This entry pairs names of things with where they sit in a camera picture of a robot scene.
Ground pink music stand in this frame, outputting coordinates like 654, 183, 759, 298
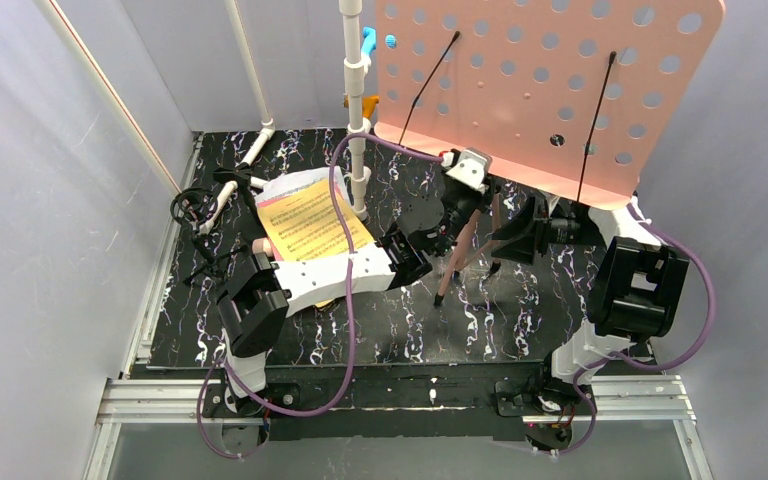
373, 0, 728, 308

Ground yellow sheet music page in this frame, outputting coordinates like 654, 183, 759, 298
257, 179, 374, 262

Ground white sheet music page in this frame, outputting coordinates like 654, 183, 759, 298
254, 167, 330, 206

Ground pink microphone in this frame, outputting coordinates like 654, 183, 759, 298
251, 238, 275, 258

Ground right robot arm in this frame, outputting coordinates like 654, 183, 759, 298
491, 197, 689, 385

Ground orange clip on pipe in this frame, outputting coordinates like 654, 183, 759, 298
343, 94, 380, 120

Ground blue clip on pipe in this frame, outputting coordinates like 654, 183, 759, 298
361, 26, 397, 56

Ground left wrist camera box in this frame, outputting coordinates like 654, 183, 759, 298
441, 148, 493, 194

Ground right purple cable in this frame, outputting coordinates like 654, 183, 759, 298
556, 201, 718, 456

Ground white PVC pipe frame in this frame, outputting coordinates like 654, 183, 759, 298
34, 0, 373, 236

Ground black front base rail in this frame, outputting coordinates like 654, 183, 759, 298
197, 361, 592, 446

